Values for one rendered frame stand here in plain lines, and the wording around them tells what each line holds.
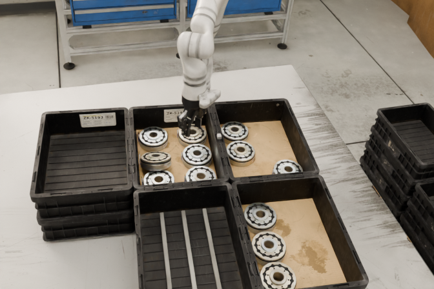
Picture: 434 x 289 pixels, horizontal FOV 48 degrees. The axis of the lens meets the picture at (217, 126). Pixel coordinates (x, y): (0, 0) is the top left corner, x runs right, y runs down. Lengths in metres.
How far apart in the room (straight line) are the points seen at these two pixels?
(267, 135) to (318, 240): 0.48
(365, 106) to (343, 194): 1.72
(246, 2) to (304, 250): 2.47
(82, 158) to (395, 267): 1.11
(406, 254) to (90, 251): 1.04
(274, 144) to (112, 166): 0.59
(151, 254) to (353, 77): 2.65
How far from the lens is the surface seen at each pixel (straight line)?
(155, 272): 1.44
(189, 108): 1.48
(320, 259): 1.52
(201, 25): 1.42
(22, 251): 1.70
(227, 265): 1.46
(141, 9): 3.50
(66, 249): 1.68
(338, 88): 3.65
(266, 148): 1.79
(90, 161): 1.74
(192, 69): 1.41
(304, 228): 1.58
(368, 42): 4.30
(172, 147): 1.76
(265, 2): 3.74
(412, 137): 2.60
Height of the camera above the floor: 2.05
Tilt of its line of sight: 41 degrees down
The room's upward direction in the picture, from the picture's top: 5 degrees clockwise
